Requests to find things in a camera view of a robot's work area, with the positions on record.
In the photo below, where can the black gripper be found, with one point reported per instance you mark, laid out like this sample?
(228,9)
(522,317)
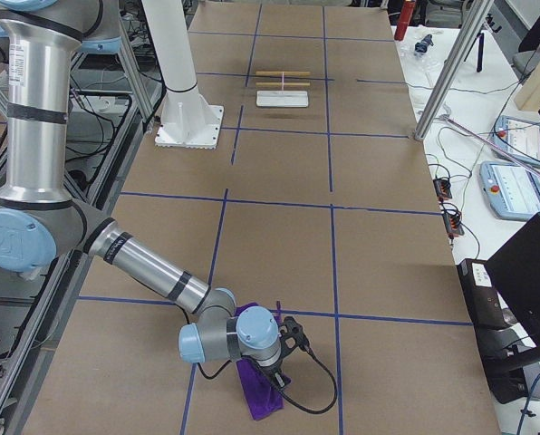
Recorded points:
(270,370)

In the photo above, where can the purple towel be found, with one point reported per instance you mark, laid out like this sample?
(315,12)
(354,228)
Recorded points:
(258,389)

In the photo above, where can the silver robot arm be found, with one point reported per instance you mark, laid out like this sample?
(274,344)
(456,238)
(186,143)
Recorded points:
(40,220)

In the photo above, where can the right wooden rack bar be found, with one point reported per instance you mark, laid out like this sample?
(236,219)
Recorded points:
(282,85)

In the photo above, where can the wooden rack bar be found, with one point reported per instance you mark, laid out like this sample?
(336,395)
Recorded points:
(282,85)
(282,73)

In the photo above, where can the left wooden rack bar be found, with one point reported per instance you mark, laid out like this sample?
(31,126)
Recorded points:
(282,73)

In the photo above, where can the brown paper table cover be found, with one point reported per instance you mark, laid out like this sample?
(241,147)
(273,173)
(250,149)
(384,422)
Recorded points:
(326,212)

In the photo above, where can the black computer box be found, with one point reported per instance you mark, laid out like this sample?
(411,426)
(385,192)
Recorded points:
(482,299)

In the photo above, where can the black monitor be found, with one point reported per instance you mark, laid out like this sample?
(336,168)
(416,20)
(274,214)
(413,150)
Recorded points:
(514,271)

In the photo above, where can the lower teach pendant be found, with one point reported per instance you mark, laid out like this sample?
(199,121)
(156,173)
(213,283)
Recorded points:
(512,192)

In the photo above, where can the teach pendant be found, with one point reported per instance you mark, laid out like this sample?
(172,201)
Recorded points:
(512,192)
(518,137)

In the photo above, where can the upper teach pendant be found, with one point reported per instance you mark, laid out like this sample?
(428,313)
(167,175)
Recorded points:
(518,137)

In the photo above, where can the red bottle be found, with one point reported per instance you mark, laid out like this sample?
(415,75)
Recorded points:
(403,22)

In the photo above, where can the grey aluminium frame post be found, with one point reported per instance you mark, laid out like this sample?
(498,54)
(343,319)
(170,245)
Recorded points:
(463,43)

